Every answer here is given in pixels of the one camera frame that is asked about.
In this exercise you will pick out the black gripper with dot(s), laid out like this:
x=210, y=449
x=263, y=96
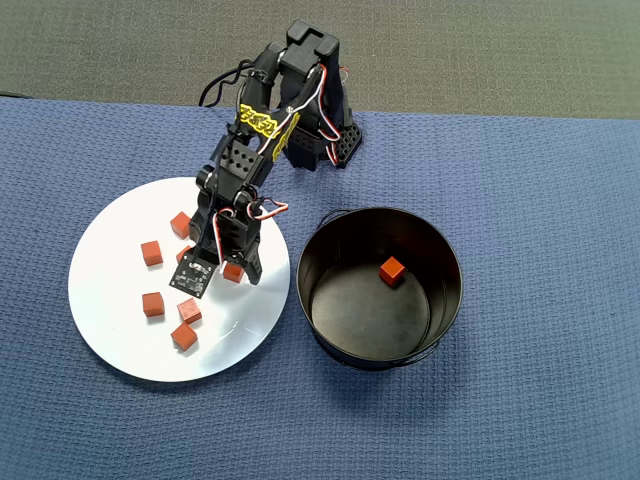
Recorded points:
x=248, y=257

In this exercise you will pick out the red cube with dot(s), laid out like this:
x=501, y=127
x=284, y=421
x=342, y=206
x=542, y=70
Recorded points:
x=182, y=254
x=391, y=271
x=184, y=336
x=180, y=224
x=233, y=273
x=153, y=304
x=189, y=310
x=151, y=253

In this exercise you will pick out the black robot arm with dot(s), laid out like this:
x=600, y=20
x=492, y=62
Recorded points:
x=305, y=55

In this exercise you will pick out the white round plate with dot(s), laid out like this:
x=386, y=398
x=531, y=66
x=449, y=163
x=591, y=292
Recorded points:
x=115, y=340

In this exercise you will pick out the black metal bucket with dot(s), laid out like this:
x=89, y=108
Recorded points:
x=350, y=310

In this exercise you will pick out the blue woven tablecloth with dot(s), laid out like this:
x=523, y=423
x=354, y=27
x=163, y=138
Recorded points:
x=525, y=250

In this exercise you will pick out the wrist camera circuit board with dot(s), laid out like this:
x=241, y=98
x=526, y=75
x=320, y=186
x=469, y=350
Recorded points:
x=192, y=277

